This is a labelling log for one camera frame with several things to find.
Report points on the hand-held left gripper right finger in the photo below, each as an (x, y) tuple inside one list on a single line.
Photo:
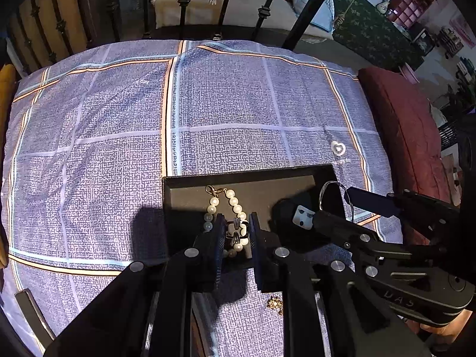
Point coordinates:
[(256, 245)]

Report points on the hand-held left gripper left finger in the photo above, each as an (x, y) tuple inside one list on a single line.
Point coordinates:
[(219, 245)]

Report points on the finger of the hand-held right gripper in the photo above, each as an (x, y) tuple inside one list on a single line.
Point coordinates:
[(372, 200), (342, 228)]

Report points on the black jewelry tray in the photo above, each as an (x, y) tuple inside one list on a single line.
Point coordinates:
[(260, 193)]

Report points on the small gold brooch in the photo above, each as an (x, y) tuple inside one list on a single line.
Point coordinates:
[(276, 303)]

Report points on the person's right hand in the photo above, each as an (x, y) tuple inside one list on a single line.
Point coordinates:
[(446, 329)]

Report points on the maroon cushion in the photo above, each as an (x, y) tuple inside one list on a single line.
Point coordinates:
[(401, 126)]

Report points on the blue plaid blanket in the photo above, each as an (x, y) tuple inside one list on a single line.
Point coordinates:
[(111, 137)]

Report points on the green patterned cloth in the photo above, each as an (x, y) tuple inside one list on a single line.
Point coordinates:
[(372, 29)]

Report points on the red cabinet shelf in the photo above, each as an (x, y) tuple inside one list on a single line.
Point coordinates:
[(412, 0)]

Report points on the light blue pillow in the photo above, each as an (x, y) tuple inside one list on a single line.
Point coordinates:
[(308, 0)]

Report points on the cream quilt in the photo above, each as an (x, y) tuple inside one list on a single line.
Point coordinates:
[(200, 11)]

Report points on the mustard cushion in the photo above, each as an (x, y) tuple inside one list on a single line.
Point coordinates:
[(5, 93)]

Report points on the wooden panel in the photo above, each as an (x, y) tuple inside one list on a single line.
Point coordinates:
[(48, 3)]

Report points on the black iron bed frame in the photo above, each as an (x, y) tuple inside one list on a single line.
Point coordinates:
[(312, 7)]

